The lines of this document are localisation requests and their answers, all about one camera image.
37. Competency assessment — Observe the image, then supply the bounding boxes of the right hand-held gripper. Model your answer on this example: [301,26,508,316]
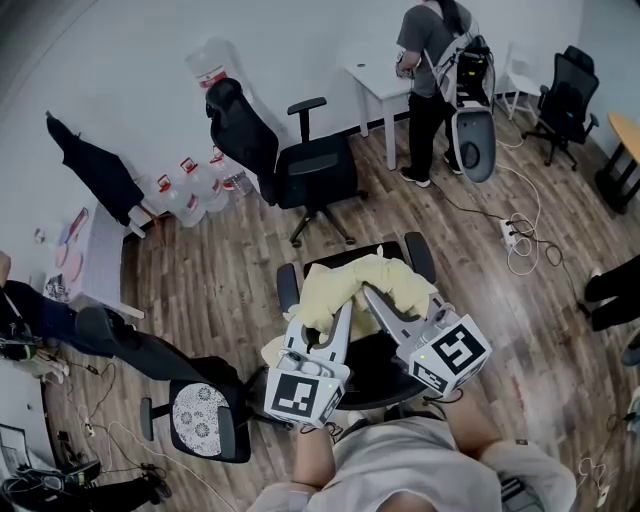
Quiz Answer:
[362,282,492,401]

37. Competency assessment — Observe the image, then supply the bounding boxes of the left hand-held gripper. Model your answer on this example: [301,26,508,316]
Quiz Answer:
[263,298,354,429]

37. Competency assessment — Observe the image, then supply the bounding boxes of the pale yellow clothes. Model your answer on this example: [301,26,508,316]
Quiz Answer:
[261,253,437,371]

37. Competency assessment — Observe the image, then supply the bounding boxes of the black wide-back office chair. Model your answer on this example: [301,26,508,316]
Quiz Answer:
[276,231,437,412]

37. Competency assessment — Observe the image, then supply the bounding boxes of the person's right forearm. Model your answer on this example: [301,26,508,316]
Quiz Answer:
[442,392,504,456]

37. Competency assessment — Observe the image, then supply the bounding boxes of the person's left forearm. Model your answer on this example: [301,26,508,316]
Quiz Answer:
[291,427,337,489]

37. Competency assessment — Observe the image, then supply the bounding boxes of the black tall headrest office chair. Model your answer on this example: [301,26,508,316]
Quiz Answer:
[204,77,369,250]

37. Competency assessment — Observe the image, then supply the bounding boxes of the black cushioned office chair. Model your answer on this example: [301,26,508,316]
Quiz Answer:
[74,305,296,464]

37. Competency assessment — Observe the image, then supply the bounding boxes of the white folding chair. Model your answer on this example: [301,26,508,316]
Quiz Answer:
[494,42,544,121]

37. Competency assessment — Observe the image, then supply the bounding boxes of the black mesh office chair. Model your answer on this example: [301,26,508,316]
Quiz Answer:
[522,44,601,169]

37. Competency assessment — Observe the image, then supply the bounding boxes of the person's dark trousers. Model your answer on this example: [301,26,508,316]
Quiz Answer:
[339,403,441,436]

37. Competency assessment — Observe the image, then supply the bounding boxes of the person's white t-shirt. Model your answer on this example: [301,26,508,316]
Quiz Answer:
[244,414,579,512]

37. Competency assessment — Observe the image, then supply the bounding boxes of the white patterned seat cushion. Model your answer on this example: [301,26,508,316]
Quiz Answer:
[172,382,230,457]

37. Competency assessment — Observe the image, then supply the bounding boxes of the pack of small water bottles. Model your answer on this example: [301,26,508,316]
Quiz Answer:
[224,169,257,197]

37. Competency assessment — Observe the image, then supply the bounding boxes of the wooden coat rack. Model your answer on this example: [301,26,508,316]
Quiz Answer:
[142,199,174,246]

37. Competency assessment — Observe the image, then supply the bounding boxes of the white table with grey side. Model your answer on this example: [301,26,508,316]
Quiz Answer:
[42,204,146,321]

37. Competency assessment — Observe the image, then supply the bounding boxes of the small white table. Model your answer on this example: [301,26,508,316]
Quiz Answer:
[343,47,416,171]

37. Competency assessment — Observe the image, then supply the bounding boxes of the pink flat box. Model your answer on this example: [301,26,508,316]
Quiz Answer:
[67,207,90,241]

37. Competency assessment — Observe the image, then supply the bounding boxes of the black hanging coat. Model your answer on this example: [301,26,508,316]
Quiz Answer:
[45,110,146,227]

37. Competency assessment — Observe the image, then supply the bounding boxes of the round wooden table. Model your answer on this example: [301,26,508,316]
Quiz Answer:
[594,112,640,216]

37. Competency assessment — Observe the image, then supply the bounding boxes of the white water dispenser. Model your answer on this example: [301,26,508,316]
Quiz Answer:
[184,37,261,126]

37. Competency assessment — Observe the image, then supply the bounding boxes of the long white desk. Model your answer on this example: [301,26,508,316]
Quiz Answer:
[0,359,56,471]

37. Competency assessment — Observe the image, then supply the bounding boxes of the long black floor cable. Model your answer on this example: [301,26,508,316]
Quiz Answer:
[429,179,591,306]

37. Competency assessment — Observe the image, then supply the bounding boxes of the white power strip with cables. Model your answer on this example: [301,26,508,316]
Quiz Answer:
[492,134,544,276]

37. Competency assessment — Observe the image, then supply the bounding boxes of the long white floor cable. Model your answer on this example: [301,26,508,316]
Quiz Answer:
[107,422,236,512]

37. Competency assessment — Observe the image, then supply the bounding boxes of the dark shoulder strap buckle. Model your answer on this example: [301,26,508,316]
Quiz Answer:
[499,477,526,504]

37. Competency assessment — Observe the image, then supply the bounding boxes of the thin white charger cable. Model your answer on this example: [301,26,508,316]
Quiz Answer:
[574,449,611,506]

